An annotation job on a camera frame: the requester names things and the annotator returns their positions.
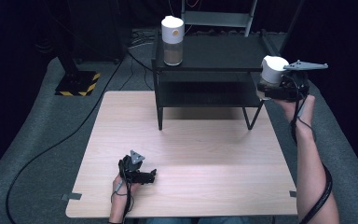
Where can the black two-tier shelf rack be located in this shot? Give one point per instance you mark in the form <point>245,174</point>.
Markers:
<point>213,53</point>

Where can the person's right hand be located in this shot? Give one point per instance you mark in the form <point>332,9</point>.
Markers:
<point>301,113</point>

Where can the person's left hand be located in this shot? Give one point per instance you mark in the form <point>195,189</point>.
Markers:
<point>122,191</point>

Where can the grey metal frame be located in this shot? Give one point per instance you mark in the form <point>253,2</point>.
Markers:
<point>216,18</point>

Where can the grey tape piece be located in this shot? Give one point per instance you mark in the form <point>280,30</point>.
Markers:
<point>293,193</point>
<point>72,196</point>

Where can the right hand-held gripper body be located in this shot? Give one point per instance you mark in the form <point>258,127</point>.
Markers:
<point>295,82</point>

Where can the glass spice jar white lid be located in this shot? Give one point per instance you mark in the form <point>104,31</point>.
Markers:
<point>273,70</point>
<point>172,37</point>

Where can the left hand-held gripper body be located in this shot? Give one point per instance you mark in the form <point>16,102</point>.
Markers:
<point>132,166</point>

